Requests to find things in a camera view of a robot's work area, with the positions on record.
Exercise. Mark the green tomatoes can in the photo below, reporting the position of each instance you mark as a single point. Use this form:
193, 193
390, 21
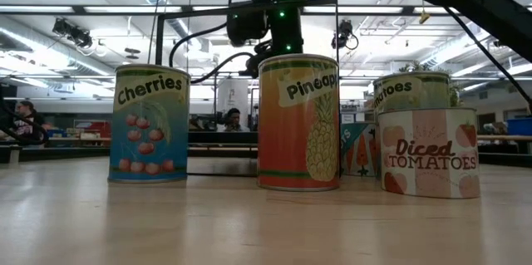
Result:
411, 90

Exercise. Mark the wooden workbench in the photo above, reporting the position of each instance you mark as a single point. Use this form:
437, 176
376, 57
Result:
498, 137

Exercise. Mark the potted plant striped pot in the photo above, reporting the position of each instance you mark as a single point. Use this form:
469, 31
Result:
415, 67

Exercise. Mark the orange pineapple can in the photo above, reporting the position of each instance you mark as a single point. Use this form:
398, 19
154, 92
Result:
287, 140

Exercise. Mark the black overhead frame bar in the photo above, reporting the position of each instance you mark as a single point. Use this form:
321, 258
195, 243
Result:
79, 9

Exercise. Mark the blue storage bin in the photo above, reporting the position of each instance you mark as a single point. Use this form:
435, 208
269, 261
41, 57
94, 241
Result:
519, 126

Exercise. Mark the person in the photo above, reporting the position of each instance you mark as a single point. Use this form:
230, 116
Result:
27, 111
232, 119

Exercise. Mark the white banner sign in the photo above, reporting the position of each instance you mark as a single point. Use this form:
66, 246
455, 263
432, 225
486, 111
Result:
232, 94

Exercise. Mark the blue cherries can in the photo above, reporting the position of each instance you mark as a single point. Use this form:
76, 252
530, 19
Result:
149, 140

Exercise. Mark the yellow hanging plug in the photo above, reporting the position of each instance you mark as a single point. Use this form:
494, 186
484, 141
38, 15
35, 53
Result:
424, 18

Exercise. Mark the white pink diced tomatoes can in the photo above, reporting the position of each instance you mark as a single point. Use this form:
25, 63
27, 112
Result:
428, 157

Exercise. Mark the black ceiling spotlight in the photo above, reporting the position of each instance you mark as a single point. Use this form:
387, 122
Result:
72, 32
343, 32

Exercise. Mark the white teal sliced carrots can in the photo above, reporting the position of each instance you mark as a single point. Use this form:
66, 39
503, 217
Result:
359, 153

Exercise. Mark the red storage box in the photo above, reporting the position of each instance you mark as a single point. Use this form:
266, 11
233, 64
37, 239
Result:
97, 128

